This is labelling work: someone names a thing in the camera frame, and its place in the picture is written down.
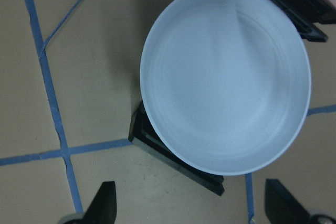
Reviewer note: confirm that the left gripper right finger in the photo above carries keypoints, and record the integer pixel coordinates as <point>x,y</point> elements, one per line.
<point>282,207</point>

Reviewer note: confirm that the blue round plate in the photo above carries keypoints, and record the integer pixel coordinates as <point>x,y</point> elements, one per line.
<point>225,79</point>

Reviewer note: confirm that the black dish rack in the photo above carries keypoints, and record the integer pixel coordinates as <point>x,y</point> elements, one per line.
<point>168,155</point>

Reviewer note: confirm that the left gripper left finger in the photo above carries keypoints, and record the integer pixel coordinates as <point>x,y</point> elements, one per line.
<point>102,208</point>

